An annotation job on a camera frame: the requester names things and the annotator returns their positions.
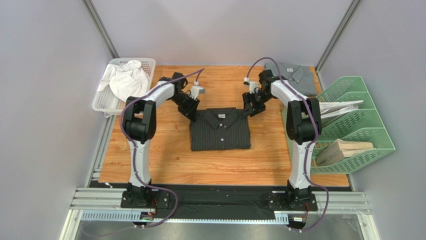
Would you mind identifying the green plastic file rack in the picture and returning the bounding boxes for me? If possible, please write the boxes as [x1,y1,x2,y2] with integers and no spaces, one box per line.
[310,76,395,174]

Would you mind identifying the dark pinstriped long sleeve shirt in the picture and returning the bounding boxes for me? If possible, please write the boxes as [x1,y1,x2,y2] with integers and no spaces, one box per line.
[189,107,251,152]

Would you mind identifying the left corner aluminium post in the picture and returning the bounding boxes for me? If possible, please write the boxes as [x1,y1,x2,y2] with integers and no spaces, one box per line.
[81,0,119,59]

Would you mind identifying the right corner aluminium post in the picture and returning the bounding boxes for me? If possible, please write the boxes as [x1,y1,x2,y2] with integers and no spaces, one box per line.
[315,0,363,74]

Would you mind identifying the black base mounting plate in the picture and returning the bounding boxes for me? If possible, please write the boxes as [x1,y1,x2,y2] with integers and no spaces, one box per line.
[89,181,352,221]

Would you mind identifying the folded grey shirt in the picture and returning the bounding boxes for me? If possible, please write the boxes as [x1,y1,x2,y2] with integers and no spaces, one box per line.
[264,61,318,96]

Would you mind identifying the white papers in rack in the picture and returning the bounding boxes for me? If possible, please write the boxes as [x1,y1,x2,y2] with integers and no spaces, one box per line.
[319,100,364,120]

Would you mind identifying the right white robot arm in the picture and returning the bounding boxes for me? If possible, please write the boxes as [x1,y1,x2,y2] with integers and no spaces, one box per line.
[242,70,322,210]

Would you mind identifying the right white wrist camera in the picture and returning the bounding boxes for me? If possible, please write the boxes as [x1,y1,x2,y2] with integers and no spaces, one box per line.
[244,77,259,94]

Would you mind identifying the purple cable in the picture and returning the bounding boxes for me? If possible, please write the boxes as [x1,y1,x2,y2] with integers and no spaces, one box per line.
[244,56,330,233]
[119,68,205,229]

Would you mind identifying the corner aluminium post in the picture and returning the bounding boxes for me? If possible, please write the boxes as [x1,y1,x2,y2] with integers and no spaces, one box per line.
[315,0,363,74]
[81,0,119,59]

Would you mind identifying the aluminium frame rail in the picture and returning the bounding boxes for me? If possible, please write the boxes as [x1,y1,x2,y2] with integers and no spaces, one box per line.
[60,117,379,240]

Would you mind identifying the white shirt in basket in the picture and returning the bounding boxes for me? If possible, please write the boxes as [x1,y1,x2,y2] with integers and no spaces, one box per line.
[97,59,150,102]

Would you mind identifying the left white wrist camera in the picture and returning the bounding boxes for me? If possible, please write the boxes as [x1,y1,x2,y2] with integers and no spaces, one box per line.
[189,82,206,100]

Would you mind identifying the white plastic laundry basket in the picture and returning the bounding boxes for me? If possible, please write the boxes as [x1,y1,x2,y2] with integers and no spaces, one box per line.
[92,57,156,118]

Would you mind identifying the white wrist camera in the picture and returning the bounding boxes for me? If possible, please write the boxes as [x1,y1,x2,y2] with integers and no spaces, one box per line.
[189,82,206,100]
[244,77,259,94]

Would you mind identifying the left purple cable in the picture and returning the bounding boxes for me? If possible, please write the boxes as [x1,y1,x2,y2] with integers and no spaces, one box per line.
[119,68,205,229]

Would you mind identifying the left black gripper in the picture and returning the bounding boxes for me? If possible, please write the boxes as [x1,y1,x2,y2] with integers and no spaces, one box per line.
[170,92,201,123]

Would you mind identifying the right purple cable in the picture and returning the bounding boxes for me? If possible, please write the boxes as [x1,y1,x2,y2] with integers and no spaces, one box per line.
[244,56,330,233]

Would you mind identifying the brown book in rack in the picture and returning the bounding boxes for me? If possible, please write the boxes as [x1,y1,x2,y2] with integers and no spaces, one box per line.
[315,139,375,166]

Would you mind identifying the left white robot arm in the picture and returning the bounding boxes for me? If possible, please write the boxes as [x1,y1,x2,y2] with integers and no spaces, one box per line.
[119,72,206,209]

